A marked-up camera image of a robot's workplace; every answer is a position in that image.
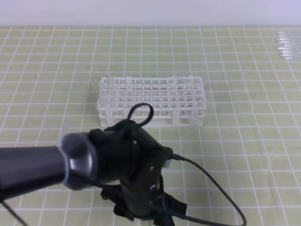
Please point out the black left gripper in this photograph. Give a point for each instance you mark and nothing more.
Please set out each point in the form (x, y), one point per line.
(127, 153)

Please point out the white plastic test tube rack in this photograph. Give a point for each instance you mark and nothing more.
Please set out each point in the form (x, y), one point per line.
(177, 101)

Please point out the green grid tablecloth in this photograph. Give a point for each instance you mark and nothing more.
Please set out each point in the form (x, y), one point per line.
(251, 138)

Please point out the spare glass tubes pile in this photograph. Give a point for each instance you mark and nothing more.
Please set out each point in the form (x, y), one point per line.
(289, 44)

